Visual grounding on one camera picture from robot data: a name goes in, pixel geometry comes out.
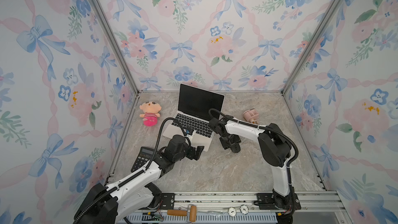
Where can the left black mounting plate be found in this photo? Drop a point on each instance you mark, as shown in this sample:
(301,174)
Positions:
(163,201)

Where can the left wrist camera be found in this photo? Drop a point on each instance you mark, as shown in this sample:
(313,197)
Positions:
(188,131)

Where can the wooden handle roller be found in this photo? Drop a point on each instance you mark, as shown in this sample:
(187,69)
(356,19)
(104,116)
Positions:
(190,213)

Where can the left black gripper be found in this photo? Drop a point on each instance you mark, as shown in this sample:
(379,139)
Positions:
(192,155)

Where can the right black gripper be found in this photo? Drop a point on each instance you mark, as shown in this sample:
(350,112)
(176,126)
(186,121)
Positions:
(235,141)

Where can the white round knob right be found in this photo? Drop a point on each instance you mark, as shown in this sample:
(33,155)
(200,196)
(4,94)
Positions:
(244,209)

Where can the silver laptop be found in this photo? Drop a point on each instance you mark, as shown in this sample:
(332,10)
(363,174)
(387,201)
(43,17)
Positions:
(192,112)

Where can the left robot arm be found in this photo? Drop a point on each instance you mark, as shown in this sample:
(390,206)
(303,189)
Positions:
(111,203)

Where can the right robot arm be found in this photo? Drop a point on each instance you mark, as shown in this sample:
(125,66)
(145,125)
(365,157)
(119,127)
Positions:
(277,150)

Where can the pink plush doll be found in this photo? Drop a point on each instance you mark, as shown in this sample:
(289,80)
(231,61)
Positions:
(151,113)

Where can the black wireless mouse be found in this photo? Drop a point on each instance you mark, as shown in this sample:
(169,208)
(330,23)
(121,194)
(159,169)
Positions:
(235,150)

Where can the pink small toy appliance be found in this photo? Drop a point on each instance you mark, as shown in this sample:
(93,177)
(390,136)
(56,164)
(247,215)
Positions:
(251,116)

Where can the white round knob left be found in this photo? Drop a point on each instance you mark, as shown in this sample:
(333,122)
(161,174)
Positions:
(232,211)

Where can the black mounting plate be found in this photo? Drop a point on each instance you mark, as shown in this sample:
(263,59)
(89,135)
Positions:
(274,201)
(163,201)

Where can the white round knob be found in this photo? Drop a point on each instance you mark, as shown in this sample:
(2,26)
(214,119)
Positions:
(232,211)
(244,209)

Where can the black calculator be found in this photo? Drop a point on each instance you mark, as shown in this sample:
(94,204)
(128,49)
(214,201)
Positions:
(144,156)

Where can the aluminium front rail frame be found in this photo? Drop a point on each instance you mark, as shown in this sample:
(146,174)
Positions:
(317,207)

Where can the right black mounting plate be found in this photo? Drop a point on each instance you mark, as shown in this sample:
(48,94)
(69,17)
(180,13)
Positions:
(274,201)

